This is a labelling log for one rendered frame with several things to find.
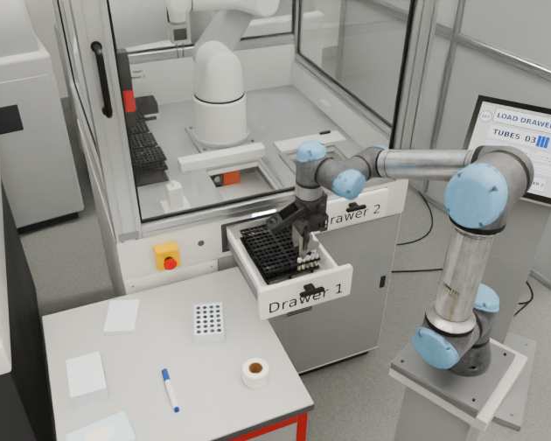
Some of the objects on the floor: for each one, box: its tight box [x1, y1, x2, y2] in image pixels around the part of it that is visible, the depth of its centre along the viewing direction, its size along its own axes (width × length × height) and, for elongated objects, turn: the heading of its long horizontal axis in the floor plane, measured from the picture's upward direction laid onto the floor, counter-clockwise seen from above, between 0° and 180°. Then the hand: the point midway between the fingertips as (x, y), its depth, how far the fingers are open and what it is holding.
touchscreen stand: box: [480, 200, 551, 431], centre depth 224 cm, size 50×45×102 cm
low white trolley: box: [42, 267, 314, 441], centre depth 181 cm, size 58×62×76 cm
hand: (297, 251), depth 168 cm, fingers open, 3 cm apart
